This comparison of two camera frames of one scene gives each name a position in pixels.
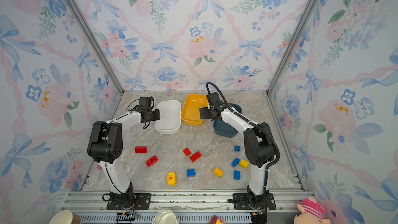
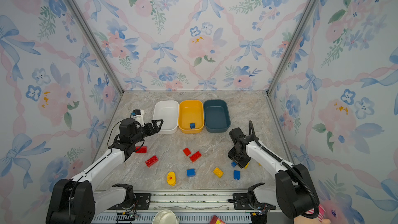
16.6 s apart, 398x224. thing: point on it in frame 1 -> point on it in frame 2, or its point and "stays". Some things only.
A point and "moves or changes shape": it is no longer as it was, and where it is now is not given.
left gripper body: x=154 y=115 -> x=140 y=133
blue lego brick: x=237 y=175 stays
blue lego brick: x=190 y=172 stays
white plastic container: x=170 y=117 stays
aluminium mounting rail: x=184 y=201 stays
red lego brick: x=195 y=156 stays
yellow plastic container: x=190 y=112 moves or changes shape
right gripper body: x=210 y=112 -> x=240 y=159
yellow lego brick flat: x=218 y=172 stays
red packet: x=215 y=220 stays
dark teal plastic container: x=223 y=129 moves or changes shape
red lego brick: x=141 y=149 stays
